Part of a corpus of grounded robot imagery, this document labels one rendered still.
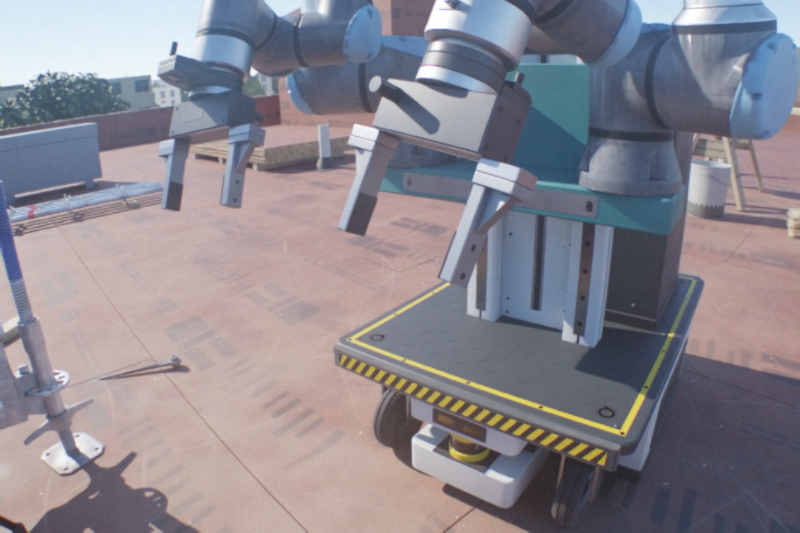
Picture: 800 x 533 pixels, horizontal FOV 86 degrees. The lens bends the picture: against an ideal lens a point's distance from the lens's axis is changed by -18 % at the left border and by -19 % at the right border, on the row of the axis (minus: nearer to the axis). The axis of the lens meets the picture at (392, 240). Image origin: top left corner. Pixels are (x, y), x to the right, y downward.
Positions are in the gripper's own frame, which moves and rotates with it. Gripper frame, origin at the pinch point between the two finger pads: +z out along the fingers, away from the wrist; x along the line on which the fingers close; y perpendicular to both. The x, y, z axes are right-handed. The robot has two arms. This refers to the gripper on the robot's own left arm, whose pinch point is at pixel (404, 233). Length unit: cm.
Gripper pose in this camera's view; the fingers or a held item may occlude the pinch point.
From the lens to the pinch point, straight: 46.4
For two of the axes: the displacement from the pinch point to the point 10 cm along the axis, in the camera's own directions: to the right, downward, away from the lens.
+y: -6.7, -1.7, -7.3
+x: 6.6, 3.1, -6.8
